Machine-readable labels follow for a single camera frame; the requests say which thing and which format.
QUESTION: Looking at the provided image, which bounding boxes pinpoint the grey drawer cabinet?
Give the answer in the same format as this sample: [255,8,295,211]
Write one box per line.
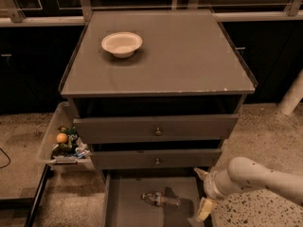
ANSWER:
[58,9,258,175]

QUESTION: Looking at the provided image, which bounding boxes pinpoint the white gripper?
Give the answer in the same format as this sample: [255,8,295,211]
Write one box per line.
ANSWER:
[194,167,228,222]

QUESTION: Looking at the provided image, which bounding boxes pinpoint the orange ball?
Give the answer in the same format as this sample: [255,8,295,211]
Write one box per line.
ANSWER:
[56,133,68,143]

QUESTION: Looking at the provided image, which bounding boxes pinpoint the grey drawer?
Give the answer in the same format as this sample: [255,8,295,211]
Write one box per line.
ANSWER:
[91,148,222,169]
[73,114,239,144]
[102,169,214,227]

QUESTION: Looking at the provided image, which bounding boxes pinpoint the white paper bowl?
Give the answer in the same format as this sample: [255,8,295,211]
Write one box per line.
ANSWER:
[101,32,143,59]

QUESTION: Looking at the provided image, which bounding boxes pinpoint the grey top drawer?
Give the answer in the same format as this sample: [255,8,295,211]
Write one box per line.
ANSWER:
[73,114,239,144]

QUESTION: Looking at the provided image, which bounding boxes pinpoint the black cable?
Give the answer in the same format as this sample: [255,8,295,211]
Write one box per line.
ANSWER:
[0,147,11,169]

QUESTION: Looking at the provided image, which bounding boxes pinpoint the crumpled snack wrappers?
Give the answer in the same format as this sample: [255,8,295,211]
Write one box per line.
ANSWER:
[53,137,92,160]

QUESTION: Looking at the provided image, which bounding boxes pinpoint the clear plastic storage bin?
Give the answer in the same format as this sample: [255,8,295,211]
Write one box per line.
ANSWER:
[38,102,93,172]

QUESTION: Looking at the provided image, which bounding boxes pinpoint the green toy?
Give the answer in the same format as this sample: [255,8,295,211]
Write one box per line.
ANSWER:
[57,126,79,144]

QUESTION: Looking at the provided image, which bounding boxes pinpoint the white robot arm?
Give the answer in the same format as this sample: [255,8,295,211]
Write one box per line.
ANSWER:
[198,75,303,227]

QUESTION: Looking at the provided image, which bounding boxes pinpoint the metal railing frame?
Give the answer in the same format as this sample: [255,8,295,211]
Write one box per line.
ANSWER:
[0,0,303,26]

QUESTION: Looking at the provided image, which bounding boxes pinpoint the black floor rail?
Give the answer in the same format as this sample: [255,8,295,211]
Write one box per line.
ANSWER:
[24,165,51,227]

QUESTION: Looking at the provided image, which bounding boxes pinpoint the clear plastic water bottle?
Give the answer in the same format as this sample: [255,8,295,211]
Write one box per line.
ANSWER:
[141,191,181,208]

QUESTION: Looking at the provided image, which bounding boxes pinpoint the grey bottom drawer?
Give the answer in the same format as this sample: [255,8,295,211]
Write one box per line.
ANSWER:
[102,169,214,227]

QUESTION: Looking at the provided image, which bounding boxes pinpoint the grey middle drawer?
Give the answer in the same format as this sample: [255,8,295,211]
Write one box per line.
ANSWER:
[91,148,222,169]

